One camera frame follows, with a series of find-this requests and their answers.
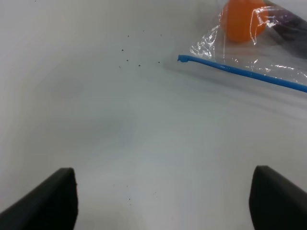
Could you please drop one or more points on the dark purple toy fruit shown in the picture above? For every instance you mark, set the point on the dark purple toy fruit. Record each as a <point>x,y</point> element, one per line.
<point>290,30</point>

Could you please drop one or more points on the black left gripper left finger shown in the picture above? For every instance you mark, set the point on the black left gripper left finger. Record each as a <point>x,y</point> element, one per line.
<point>53,205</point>

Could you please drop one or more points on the orange toy fruit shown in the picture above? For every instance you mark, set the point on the orange toy fruit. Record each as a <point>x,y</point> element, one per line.
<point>244,20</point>

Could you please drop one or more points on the clear zip bag blue zipper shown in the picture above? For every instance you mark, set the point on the clear zip bag blue zipper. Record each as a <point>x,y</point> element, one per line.
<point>264,60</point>

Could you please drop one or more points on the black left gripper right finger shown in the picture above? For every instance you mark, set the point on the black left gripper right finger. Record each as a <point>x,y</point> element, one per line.
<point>275,203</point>

